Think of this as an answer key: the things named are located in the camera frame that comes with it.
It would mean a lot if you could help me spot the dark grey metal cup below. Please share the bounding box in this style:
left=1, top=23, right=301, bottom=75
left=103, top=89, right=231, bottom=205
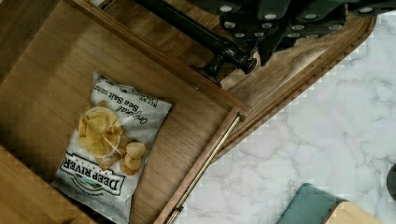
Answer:
left=387, top=164, right=396, bottom=201

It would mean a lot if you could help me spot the wooden cabinet top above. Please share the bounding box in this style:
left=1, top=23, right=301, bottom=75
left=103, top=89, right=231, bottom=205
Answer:
left=0, top=147, right=96, bottom=224

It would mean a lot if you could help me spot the wooden drawer with black handle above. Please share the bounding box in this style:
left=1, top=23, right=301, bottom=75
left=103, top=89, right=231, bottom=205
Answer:
left=1, top=0, right=249, bottom=224

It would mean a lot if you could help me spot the Deep River chips bag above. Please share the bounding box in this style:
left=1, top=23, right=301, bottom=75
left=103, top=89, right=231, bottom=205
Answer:
left=52, top=73, right=171, bottom=224

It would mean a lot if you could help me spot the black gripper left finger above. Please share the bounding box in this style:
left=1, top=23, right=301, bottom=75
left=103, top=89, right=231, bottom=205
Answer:
left=220, top=12, right=280, bottom=60

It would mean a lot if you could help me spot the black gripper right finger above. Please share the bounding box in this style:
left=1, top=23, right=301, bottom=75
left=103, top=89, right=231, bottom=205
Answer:
left=258, top=6, right=346, bottom=66

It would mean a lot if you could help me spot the teal canister with wooden lid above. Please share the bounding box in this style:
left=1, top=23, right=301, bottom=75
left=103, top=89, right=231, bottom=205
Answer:
left=276, top=183, right=384, bottom=224

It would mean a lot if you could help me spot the wooden base tray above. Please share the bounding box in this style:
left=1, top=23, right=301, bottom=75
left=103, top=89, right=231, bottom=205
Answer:
left=218, top=14, right=376, bottom=157

